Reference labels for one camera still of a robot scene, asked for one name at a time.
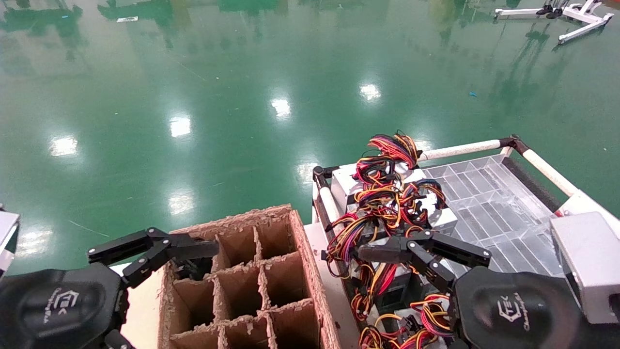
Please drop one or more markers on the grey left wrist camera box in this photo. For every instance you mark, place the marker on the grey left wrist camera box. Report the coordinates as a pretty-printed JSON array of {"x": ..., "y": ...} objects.
[{"x": 7, "y": 237}]

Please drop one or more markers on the black foam edge strip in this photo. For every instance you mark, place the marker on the black foam edge strip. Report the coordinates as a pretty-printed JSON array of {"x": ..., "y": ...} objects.
[{"x": 530, "y": 186}]

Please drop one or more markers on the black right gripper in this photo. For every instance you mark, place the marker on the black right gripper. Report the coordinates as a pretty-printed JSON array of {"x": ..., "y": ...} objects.
[{"x": 513, "y": 310}]

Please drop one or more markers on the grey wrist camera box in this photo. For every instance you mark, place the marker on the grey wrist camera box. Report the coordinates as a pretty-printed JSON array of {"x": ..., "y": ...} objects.
[
  {"x": 7, "y": 237},
  {"x": 588, "y": 266}
]

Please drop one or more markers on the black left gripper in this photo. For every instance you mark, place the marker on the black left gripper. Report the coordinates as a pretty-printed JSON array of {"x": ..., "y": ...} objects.
[{"x": 53, "y": 305}]

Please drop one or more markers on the white sign with red stripe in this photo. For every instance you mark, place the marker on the white sign with red stripe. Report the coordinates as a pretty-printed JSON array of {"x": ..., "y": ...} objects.
[{"x": 579, "y": 204}]

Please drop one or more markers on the brown cardboard divider box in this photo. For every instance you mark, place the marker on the brown cardboard divider box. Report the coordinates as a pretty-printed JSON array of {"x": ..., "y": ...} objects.
[{"x": 242, "y": 291}]

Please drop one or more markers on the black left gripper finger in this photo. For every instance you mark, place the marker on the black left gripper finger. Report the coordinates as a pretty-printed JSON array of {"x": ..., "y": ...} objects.
[{"x": 193, "y": 269}]

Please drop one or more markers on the white metal stand base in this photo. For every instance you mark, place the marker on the white metal stand base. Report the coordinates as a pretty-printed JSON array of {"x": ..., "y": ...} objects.
[{"x": 581, "y": 14}]

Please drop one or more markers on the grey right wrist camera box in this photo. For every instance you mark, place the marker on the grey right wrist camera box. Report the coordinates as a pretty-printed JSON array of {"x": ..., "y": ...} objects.
[{"x": 588, "y": 266}]

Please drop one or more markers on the white pipe cart frame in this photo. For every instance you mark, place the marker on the white pipe cart frame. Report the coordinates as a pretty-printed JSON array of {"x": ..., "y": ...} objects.
[{"x": 460, "y": 149}]

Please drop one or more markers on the clear plastic compartment tray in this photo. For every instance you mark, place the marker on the clear plastic compartment tray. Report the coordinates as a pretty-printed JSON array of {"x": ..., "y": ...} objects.
[{"x": 489, "y": 203}]

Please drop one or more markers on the white paper scrap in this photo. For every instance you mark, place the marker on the white paper scrap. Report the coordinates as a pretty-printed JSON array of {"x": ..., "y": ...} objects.
[{"x": 127, "y": 19}]

